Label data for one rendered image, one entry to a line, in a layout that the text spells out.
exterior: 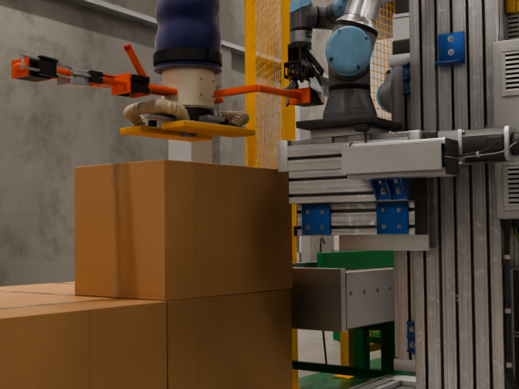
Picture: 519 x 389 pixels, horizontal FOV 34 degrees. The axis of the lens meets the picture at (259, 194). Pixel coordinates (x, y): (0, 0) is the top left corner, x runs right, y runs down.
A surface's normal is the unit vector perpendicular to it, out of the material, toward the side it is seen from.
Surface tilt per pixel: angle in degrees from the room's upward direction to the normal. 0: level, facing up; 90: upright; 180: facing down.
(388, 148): 90
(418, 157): 90
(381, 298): 90
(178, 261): 90
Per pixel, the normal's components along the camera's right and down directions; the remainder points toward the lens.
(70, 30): 0.84, -0.04
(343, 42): -0.15, 0.08
